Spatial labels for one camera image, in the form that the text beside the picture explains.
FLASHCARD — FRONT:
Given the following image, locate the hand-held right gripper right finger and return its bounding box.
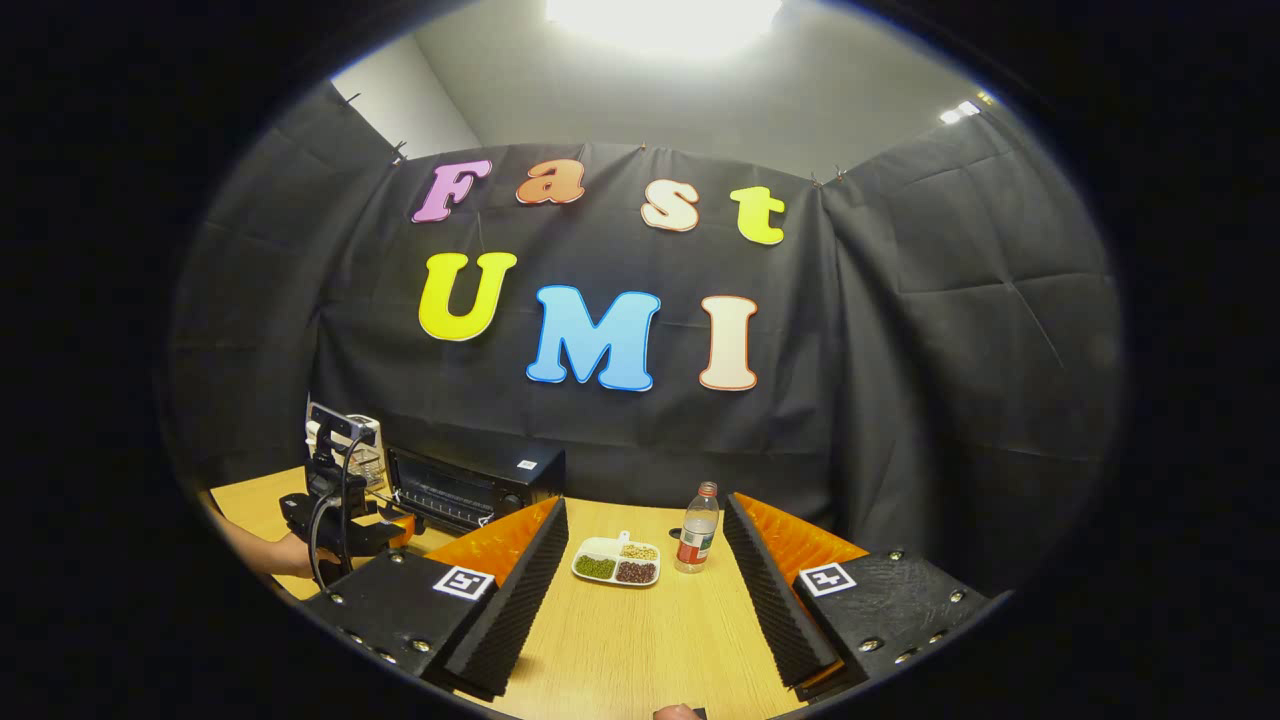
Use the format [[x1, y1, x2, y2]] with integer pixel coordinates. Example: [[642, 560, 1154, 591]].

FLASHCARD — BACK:
[[723, 492, 996, 701]]

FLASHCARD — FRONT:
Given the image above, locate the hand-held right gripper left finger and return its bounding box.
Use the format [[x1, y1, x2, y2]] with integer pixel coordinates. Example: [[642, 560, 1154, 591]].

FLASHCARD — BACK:
[[298, 497, 569, 701]]

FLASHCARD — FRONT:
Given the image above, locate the black electric oven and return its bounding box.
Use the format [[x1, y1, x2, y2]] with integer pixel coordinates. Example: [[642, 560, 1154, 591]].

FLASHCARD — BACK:
[[385, 440, 567, 536]]

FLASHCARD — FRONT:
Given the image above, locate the white toaster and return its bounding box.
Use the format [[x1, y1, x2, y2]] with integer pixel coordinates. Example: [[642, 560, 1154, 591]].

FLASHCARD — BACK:
[[305, 415, 386, 491]]

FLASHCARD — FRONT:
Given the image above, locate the white divided plate of beans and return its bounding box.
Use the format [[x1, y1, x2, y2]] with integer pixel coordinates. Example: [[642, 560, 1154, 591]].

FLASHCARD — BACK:
[[571, 531, 662, 588]]

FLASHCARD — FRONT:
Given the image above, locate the clear bottle red label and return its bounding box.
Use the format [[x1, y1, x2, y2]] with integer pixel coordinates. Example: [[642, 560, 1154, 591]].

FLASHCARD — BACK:
[[674, 481, 721, 574]]

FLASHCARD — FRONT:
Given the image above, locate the black backdrop cloth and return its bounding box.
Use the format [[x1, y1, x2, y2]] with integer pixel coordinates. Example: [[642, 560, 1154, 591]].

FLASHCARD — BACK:
[[165, 80, 1126, 601]]

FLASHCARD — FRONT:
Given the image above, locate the black cable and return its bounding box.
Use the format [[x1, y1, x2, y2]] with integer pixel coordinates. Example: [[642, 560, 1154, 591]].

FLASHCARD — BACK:
[[308, 432, 369, 589]]

